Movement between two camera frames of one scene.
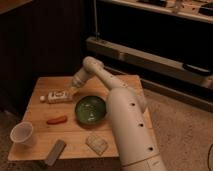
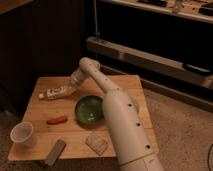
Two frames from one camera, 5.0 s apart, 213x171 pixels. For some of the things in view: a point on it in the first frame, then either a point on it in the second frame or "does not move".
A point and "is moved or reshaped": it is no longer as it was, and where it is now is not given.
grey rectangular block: x=55 y=152 does not move
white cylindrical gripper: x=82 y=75 does not move
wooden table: x=79 y=118 does not move
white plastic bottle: x=57 y=97 is moved or reshaped
